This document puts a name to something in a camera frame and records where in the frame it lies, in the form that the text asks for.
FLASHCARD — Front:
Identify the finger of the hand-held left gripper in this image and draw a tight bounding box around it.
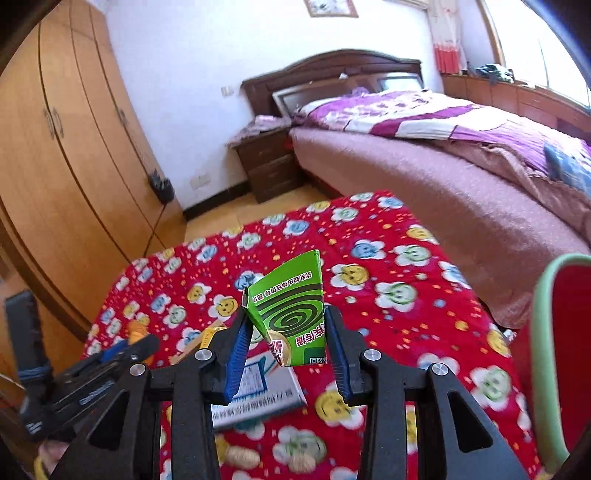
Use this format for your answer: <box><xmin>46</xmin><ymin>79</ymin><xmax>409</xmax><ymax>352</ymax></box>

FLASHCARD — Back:
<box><xmin>88</xmin><ymin>342</ymin><xmax>130</xmax><ymax>365</ymax></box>
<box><xmin>83</xmin><ymin>335</ymin><xmax>161</xmax><ymax>372</ymax></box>

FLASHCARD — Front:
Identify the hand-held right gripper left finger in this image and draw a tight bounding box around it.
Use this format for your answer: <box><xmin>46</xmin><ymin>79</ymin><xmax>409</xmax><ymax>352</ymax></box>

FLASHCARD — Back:
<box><xmin>48</xmin><ymin>305</ymin><xmax>254</xmax><ymax>480</ymax></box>

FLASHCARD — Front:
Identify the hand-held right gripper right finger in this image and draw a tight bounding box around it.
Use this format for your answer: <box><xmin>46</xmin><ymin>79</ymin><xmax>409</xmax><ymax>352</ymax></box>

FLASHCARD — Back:
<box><xmin>324</xmin><ymin>307</ymin><xmax>532</xmax><ymax>480</ymax></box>

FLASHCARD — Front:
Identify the green mosquito coil box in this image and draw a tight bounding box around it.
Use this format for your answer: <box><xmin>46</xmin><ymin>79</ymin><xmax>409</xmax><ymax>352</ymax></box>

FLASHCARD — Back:
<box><xmin>243</xmin><ymin>250</ymin><xmax>329</xmax><ymax>367</ymax></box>

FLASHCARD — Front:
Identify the red bin with green rim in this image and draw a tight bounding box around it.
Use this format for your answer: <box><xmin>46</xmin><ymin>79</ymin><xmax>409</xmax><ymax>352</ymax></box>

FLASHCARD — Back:
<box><xmin>510</xmin><ymin>253</ymin><xmax>591</xmax><ymax>476</ymax></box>

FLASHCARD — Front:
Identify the person's left hand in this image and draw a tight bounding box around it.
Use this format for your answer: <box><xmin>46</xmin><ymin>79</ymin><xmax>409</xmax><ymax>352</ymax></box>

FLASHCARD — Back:
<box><xmin>34</xmin><ymin>440</ymin><xmax>75</xmax><ymax>480</ymax></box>

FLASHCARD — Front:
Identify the yellow cardboard box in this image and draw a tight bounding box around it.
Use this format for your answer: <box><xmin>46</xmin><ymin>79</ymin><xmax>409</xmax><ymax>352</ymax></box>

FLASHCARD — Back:
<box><xmin>173</xmin><ymin>323</ymin><xmax>229</xmax><ymax>365</ymax></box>

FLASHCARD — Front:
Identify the white medicine box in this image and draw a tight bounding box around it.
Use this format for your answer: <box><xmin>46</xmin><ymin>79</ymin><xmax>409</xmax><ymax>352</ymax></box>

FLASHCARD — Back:
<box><xmin>210</xmin><ymin>353</ymin><xmax>308</xmax><ymax>432</ymax></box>

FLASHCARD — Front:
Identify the red smiley flower blanket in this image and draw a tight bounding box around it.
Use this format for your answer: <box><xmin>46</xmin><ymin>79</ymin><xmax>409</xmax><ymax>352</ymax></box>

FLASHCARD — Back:
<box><xmin>81</xmin><ymin>190</ymin><xmax>561</xmax><ymax>480</ymax></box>

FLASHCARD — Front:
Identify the bed with pink sheet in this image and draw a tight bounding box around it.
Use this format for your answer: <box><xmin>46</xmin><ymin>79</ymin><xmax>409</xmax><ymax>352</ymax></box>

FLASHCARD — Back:
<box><xmin>288</xmin><ymin>127</ymin><xmax>591</xmax><ymax>330</ymax></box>

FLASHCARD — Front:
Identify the dark wooden nightstand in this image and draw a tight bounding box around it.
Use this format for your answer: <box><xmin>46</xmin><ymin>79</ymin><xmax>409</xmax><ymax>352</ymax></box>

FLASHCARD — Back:
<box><xmin>235</xmin><ymin>127</ymin><xmax>305</xmax><ymax>204</ymax></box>

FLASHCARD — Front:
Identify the pink cloth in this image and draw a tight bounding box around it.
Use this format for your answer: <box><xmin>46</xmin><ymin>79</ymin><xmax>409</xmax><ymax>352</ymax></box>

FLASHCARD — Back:
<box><xmin>226</xmin><ymin>114</ymin><xmax>293</xmax><ymax>146</ymax></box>

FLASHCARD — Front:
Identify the light wooden wardrobe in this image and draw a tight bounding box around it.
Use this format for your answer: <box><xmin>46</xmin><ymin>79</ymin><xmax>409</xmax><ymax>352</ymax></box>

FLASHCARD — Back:
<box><xmin>0</xmin><ymin>0</ymin><xmax>188</xmax><ymax>361</ymax></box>

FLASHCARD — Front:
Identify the pink checked quilt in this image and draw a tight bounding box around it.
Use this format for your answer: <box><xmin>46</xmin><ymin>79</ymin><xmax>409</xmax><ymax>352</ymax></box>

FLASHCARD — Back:
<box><xmin>434</xmin><ymin>138</ymin><xmax>591</xmax><ymax>232</ymax></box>

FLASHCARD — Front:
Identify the dark wooden headboard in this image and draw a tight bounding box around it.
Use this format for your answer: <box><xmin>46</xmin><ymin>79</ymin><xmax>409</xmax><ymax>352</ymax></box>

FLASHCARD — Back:
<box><xmin>242</xmin><ymin>49</ymin><xmax>424</xmax><ymax>116</ymax></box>

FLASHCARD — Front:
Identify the blue plaid cloth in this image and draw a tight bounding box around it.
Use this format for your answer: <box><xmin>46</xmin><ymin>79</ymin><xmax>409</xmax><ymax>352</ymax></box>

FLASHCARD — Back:
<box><xmin>544</xmin><ymin>141</ymin><xmax>591</xmax><ymax>192</ymax></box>

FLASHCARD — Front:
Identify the long wooden cabinet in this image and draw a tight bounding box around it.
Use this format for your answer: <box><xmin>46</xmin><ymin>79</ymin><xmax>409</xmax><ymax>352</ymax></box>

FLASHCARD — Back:
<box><xmin>441</xmin><ymin>73</ymin><xmax>591</xmax><ymax>139</ymax></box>

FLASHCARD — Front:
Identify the pile of dark clothes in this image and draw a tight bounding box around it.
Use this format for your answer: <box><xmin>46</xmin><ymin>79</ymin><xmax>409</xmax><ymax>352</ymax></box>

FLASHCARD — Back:
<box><xmin>475</xmin><ymin>63</ymin><xmax>514</xmax><ymax>85</ymax></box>

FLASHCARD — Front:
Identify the floral curtain with red hem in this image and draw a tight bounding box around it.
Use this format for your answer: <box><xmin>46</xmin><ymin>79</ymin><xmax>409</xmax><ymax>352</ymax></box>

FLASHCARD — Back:
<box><xmin>427</xmin><ymin>0</ymin><xmax>467</xmax><ymax>75</ymax></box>

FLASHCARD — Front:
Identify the framed wedding photo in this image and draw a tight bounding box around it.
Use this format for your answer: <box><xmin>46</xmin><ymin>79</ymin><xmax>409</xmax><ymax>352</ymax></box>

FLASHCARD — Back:
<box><xmin>303</xmin><ymin>0</ymin><xmax>359</xmax><ymax>18</ymax></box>

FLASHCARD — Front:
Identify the wooden framed window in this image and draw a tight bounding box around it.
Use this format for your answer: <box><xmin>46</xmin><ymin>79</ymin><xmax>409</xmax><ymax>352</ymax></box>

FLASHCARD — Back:
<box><xmin>478</xmin><ymin>0</ymin><xmax>591</xmax><ymax>109</ymax></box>

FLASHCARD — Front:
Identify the black charger cable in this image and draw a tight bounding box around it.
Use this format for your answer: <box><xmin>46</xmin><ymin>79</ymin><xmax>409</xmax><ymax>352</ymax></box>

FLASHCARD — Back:
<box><xmin>143</xmin><ymin>202</ymin><xmax>168</xmax><ymax>257</ymax></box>

